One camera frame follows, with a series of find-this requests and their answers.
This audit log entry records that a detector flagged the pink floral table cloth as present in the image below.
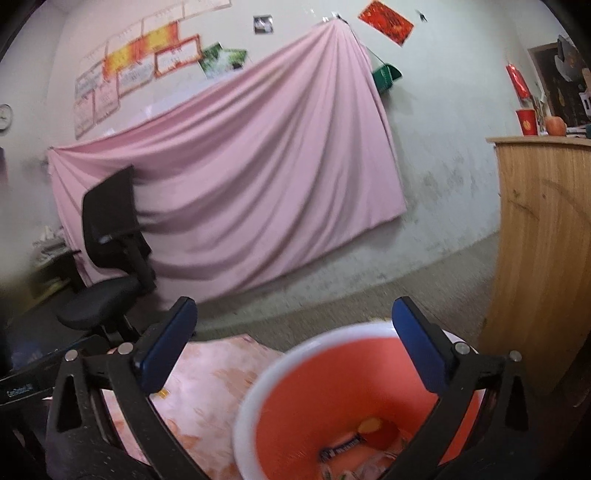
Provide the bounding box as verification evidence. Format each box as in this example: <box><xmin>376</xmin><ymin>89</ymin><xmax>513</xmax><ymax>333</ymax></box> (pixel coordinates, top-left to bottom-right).
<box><xmin>102</xmin><ymin>335</ymin><xmax>287</xmax><ymax>472</ymax></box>

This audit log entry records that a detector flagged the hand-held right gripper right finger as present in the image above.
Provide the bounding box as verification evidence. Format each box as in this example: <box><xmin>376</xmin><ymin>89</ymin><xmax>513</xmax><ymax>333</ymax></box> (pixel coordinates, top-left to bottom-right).
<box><xmin>383</xmin><ymin>296</ymin><xmax>536</xmax><ymax>480</ymax></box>

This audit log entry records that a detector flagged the red paper cup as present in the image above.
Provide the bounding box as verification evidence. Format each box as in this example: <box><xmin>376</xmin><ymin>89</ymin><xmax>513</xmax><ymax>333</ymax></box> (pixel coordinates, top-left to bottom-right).
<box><xmin>358</xmin><ymin>418</ymin><xmax>402</xmax><ymax>446</ymax></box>

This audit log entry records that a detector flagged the stack of books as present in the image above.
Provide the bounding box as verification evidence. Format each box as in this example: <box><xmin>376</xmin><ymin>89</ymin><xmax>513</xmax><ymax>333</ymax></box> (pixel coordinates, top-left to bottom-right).
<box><xmin>34</xmin><ymin>226</ymin><xmax>70</xmax><ymax>259</ymax></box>

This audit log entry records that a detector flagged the pink hanging sheet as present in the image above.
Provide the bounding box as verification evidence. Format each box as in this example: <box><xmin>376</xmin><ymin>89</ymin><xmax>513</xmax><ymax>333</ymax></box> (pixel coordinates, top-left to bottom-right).
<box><xmin>46</xmin><ymin>21</ymin><xmax>408</xmax><ymax>305</ymax></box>

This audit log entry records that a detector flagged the wooden counter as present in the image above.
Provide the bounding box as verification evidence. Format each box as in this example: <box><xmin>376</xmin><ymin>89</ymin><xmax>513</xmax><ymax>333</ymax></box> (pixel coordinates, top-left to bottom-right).
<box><xmin>478</xmin><ymin>135</ymin><xmax>591</xmax><ymax>398</ymax></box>

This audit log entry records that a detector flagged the blue snack packet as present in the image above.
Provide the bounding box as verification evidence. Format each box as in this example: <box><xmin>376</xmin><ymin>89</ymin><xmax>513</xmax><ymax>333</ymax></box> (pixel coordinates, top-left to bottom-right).
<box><xmin>321</xmin><ymin>438</ymin><xmax>365</xmax><ymax>462</ymax></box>

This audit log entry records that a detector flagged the group of wall certificates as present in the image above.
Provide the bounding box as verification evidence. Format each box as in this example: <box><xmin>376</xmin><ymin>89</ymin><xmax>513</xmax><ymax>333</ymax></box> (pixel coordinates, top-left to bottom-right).
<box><xmin>74</xmin><ymin>0</ymin><xmax>232</xmax><ymax>139</ymax></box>

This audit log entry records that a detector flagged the green landscape photo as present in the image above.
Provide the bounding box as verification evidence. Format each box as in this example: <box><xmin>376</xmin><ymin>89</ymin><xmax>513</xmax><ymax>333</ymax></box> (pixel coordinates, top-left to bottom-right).
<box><xmin>215</xmin><ymin>48</ymin><xmax>250</xmax><ymax>75</ymax></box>
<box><xmin>199</xmin><ymin>43</ymin><xmax>227</xmax><ymax>77</ymax></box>

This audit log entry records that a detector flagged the small red cup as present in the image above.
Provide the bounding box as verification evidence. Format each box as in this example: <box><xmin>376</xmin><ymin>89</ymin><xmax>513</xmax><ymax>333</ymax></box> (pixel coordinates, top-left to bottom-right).
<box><xmin>516</xmin><ymin>108</ymin><xmax>539</xmax><ymax>136</ymax></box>

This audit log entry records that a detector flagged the red wall poster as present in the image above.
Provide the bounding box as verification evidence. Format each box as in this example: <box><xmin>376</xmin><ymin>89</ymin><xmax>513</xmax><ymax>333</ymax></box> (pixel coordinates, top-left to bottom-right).
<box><xmin>359</xmin><ymin>0</ymin><xmax>413</xmax><ymax>47</ymax></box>

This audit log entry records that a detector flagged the yellow wooden desk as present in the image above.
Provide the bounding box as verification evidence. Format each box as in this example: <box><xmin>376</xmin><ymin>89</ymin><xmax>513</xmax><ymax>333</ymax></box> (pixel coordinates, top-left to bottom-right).
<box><xmin>28</xmin><ymin>249</ymin><xmax>81</xmax><ymax>301</ymax></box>

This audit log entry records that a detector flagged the green hanging bag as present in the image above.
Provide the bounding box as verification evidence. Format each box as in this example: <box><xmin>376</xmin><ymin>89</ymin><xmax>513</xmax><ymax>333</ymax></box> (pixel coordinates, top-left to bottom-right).
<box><xmin>370</xmin><ymin>64</ymin><xmax>403</xmax><ymax>93</ymax></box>

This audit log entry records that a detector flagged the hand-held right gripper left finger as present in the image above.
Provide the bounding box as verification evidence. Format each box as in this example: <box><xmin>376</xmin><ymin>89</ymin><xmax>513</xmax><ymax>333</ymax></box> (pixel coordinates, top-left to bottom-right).
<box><xmin>46</xmin><ymin>296</ymin><xmax>208</xmax><ymax>480</ymax></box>

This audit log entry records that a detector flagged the red hanging ornament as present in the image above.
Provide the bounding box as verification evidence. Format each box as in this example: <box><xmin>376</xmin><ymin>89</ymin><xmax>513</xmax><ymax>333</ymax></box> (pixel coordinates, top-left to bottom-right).
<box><xmin>505</xmin><ymin>64</ymin><xmax>532</xmax><ymax>99</ymax></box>

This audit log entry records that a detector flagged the black office chair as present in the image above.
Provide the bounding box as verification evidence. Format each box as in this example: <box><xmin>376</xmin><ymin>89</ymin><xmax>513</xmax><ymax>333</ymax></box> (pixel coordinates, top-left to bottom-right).
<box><xmin>56</xmin><ymin>166</ymin><xmax>160</xmax><ymax>344</ymax></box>

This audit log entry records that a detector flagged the red plastic bucket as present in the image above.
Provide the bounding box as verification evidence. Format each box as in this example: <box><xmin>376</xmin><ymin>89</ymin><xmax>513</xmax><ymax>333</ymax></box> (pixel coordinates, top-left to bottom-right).
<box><xmin>233</xmin><ymin>322</ymin><xmax>499</xmax><ymax>480</ymax></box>

